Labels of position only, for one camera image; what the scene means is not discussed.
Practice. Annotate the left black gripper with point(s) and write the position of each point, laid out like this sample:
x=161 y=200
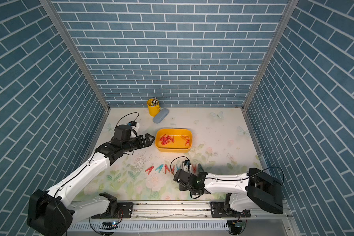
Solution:
x=146 y=138

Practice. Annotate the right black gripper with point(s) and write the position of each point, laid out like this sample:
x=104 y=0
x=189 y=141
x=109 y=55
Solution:
x=181 y=188

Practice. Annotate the teal clothespin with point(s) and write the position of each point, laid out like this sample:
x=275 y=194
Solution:
x=200 y=168
x=159 y=168

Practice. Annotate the yellow storage box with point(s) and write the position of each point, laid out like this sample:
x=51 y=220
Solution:
x=176 y=147

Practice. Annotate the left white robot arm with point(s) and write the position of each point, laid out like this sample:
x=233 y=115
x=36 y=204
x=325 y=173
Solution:
x=52 y=212

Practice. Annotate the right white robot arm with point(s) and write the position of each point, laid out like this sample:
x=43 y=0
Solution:
x=254 y=188

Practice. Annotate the pile of red clothespins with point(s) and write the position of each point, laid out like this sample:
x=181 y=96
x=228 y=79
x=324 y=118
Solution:
x=165 y=139

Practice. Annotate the yellow pen cup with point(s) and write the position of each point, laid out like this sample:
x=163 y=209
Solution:
x=153 y=106

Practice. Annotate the grey glasses case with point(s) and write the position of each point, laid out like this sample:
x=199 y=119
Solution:
x=161 y=116

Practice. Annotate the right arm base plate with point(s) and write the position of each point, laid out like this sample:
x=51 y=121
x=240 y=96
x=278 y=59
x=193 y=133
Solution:
x=220 y=209

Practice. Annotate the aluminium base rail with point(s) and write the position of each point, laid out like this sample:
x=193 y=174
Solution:
x=170 y=217

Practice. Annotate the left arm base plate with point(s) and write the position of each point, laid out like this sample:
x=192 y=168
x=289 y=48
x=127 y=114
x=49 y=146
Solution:
x=121 y=210

